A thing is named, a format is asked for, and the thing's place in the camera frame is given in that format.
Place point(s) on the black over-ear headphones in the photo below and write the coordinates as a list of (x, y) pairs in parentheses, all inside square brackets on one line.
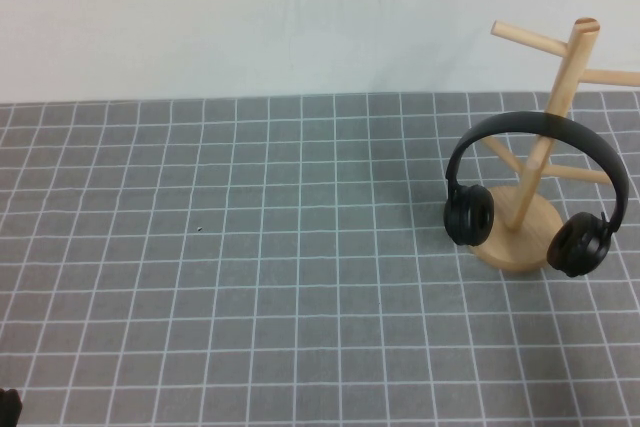
[(520, 122)]

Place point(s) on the wooden branch headphone stand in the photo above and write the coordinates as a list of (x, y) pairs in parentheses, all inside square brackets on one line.
[(510, 252)]

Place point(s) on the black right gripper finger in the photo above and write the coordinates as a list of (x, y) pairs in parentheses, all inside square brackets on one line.
[(13, 404)]

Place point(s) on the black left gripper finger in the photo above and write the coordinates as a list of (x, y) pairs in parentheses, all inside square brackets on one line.
[(2, 402)]

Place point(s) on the grey white-grid tablecloth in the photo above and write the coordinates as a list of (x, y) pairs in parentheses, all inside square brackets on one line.
[(250, 272)]

